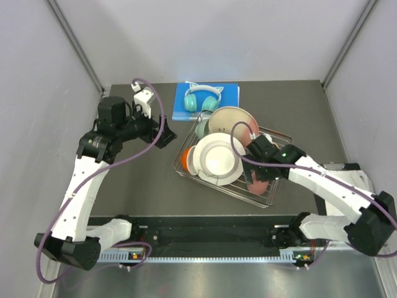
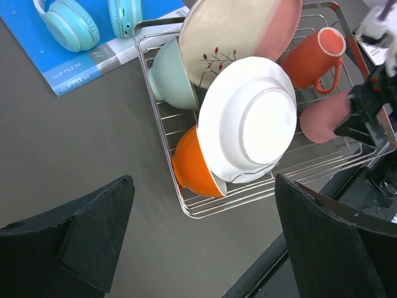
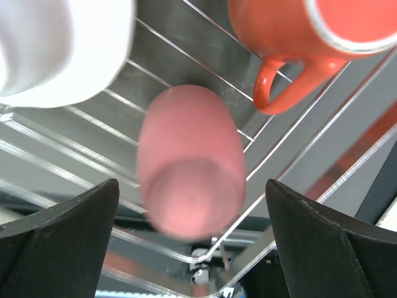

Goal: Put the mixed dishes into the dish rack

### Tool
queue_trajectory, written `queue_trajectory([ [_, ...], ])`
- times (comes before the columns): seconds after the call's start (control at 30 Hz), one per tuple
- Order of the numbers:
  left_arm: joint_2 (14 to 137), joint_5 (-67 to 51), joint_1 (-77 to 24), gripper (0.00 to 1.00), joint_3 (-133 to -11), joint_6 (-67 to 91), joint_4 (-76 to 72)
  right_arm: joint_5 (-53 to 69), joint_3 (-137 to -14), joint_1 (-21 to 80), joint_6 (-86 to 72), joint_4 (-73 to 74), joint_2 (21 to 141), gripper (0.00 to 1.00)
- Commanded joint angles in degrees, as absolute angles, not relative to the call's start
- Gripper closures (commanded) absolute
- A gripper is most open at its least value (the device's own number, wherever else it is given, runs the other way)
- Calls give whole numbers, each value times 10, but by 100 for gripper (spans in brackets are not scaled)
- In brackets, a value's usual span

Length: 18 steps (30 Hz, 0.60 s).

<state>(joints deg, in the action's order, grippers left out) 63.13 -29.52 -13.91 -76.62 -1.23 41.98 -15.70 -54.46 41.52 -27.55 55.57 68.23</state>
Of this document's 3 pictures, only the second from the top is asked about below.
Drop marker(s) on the blue book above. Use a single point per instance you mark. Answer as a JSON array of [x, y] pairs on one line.
[[65, 71]]

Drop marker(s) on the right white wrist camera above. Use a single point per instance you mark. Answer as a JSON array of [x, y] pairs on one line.
[[379, 24]]

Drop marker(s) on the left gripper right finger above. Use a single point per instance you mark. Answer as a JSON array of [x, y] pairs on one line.
[[335, 250]]

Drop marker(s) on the pink cream floral plate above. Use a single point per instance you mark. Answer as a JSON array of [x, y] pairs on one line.
[[216, 33]]

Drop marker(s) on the white paper sheet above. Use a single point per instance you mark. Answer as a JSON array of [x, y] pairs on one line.
[[377, 52]]

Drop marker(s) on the chrome wire dish rack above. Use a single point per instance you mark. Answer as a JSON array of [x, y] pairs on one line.
[[339, 160]]

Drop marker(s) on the white blue-rimmed plate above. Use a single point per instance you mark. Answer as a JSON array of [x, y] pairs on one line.
[[247, 119]]

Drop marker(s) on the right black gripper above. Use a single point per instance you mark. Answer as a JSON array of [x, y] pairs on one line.
[[365, 102]]

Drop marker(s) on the orange white bowl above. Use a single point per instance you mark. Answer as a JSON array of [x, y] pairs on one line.
[[191, 169]]

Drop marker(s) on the teal cat-ear headphones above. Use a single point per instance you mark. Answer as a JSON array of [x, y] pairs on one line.
[[75, 30]]

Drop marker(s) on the pink plastic cup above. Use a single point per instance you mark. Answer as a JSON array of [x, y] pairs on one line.
[[318, 121]]

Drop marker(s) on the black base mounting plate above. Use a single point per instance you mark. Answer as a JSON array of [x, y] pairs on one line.
[[271, 275]]

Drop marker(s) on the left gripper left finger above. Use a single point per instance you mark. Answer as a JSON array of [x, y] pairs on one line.
[[71, 250]]

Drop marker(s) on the mint green bowl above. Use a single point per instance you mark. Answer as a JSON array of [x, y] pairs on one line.
[[168, 78]]

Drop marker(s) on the orange mug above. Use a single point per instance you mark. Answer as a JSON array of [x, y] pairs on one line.
[[312, 58]]

